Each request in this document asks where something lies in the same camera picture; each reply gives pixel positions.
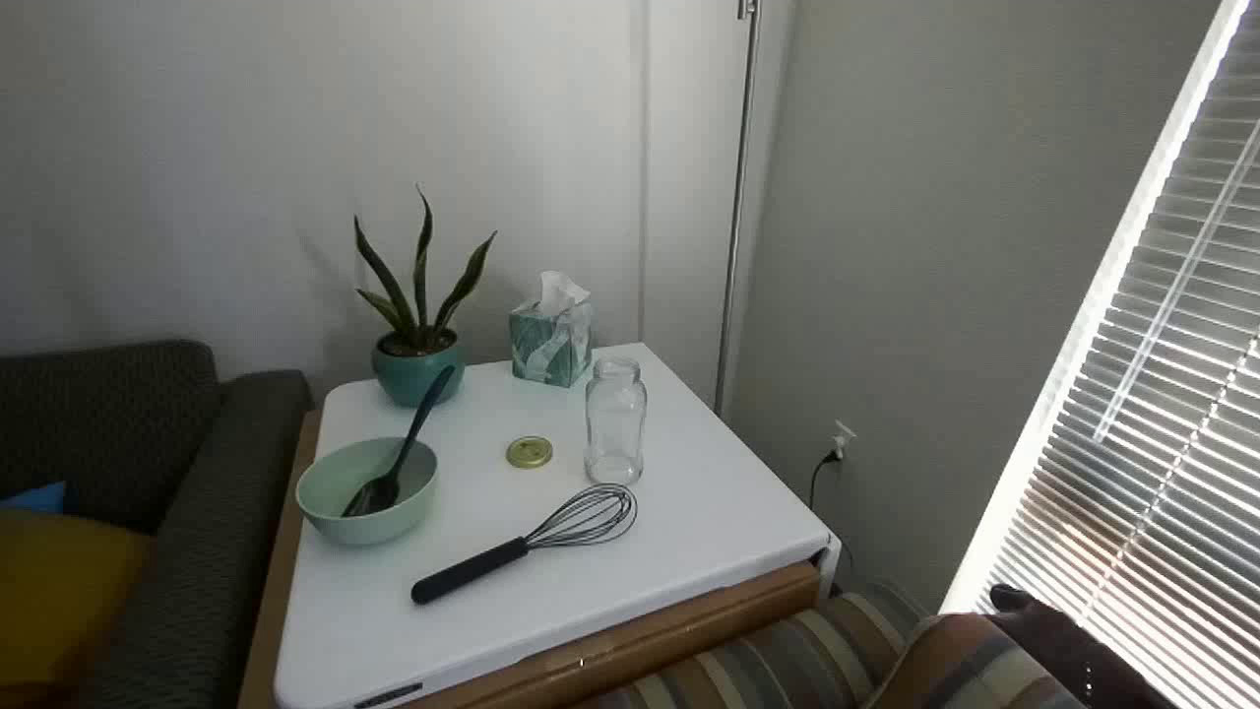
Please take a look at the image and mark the gold metal jar lid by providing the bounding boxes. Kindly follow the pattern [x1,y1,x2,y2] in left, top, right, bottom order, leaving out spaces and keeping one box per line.
[505,433,556,473]

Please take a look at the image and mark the clear glass bottle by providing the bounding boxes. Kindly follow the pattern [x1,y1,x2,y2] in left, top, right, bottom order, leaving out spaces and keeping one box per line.
[583,354,648,494]

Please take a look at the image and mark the teal patterned tissue box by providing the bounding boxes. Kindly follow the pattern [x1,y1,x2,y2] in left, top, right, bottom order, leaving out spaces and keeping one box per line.
[505,268,600,392]

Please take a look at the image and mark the white plastic board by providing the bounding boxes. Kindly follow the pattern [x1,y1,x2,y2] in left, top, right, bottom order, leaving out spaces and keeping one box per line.
[270,339,841,709]

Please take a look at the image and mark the green snake plant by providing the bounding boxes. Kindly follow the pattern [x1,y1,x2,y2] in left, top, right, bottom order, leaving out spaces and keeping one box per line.
[352,188,500,354]

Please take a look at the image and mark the black serving spoon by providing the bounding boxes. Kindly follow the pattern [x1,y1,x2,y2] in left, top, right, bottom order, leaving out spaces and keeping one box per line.
[338,362,461,522]

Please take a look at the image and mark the wooden table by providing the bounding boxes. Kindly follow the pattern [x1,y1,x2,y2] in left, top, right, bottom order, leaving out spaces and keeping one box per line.
[232,408,824,709]

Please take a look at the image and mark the pale green bowl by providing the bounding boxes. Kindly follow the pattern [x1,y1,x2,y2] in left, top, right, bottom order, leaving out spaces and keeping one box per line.
[293,433,442,551]

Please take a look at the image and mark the striped fabric sofa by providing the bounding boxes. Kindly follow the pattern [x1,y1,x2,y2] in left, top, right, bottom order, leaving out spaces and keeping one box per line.
[575,585,1093,709]

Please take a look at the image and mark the dark grey sofa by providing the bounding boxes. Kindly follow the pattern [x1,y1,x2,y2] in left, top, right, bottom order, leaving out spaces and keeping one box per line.
[0,339,320,709]

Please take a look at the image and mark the white blind wand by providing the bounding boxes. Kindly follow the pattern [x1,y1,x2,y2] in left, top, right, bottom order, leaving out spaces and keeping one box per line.
[1093,121,1260,444]

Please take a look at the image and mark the dark brown fabric object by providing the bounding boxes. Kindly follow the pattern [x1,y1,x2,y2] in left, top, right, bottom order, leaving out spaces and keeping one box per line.
[989,585,1177,709]

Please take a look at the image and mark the white window blinds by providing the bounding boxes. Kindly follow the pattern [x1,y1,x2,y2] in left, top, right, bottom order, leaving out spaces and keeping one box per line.
[940,0,1260,709]

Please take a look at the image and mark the blue cushion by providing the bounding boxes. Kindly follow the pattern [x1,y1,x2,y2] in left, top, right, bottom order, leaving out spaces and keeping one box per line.
[0,479,71,522]

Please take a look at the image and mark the yellow cushion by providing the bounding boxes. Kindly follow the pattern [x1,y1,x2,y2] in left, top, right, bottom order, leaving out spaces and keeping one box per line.
[0,510,155,694]

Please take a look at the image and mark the thin metal wall pole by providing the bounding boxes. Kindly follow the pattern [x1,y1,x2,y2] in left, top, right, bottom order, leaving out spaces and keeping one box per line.
[714,0,764,387]

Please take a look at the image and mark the black power cable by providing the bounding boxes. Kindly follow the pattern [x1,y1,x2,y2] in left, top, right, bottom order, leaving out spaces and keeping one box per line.
[804,444,841,515]

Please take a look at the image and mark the black handled wire whisk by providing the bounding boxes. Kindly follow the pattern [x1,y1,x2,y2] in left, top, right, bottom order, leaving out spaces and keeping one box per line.
[405,481,643,612]

